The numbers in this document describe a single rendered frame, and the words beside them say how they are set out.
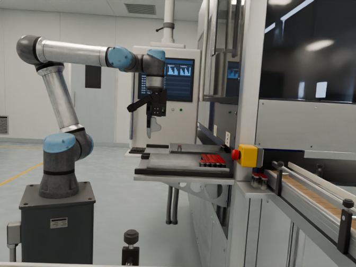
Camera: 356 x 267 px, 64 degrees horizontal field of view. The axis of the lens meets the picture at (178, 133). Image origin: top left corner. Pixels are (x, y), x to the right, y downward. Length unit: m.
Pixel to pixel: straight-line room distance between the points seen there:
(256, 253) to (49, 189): 0.86
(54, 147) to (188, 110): 1.18
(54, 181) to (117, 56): 0.52
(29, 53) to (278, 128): 0.98
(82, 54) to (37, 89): 6.16
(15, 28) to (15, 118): 2.00
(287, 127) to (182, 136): 1.09
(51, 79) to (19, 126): 6.19
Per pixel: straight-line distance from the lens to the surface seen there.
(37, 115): 7.29
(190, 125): 2.10
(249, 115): 1.12
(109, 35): 6.91
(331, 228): 0.77
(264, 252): 1.30
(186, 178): 1.13
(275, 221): 1.26
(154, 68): 1.17
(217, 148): 1.79
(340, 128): 1.27
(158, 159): 1.43
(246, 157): 1.04
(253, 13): 1.16
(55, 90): 1.32
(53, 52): 1.19
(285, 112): 1.16
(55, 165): 1.17
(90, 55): 1.12
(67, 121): 1.30
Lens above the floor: 1.19
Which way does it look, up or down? 7 degrees down
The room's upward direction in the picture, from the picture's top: 3 degrees clockwise
